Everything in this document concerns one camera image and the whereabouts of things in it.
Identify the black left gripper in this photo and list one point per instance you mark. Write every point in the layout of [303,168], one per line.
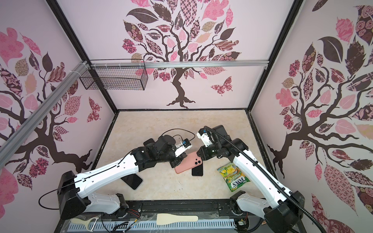
[178,159]

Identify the beige wooden spatula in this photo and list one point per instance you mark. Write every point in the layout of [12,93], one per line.
[166,219]

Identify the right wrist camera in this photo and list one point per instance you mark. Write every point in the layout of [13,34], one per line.
[204,137]

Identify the aluminium rail back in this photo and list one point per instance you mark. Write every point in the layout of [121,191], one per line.
[193,64]

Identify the pink phone case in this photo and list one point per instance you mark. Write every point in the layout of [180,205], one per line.
[191,161]

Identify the green candy bag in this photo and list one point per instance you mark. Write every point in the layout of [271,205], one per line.
[233,176]

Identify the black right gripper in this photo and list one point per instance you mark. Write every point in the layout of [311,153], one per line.
[203,153]

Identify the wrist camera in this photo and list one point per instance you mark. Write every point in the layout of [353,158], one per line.
[204,137]
[181,148]

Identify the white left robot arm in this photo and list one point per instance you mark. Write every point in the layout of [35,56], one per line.
[77,192]

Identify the aluminium rail left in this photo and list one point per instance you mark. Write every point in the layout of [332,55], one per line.
[10,147]

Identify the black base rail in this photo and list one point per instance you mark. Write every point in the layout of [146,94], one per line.
[148,210]

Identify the black vertical frame post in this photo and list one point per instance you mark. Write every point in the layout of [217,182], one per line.
[64,23]

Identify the white peeler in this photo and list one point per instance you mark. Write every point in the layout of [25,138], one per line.
[86,221]

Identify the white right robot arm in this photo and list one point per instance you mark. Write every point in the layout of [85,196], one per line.
[280,207]

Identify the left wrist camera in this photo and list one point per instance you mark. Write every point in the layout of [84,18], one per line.
[181,148]

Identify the black smartphone on table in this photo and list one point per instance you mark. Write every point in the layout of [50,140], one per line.
[133,181]

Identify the black wire basket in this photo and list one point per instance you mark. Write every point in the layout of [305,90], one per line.
[115,74]

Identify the white slotted cable duct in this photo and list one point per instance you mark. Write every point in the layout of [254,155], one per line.
[152,226]

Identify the purple smartphone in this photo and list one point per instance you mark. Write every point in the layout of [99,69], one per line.
[198,171]

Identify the aluminium rail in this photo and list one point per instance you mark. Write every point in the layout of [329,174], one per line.
[193,64]
[10,147]

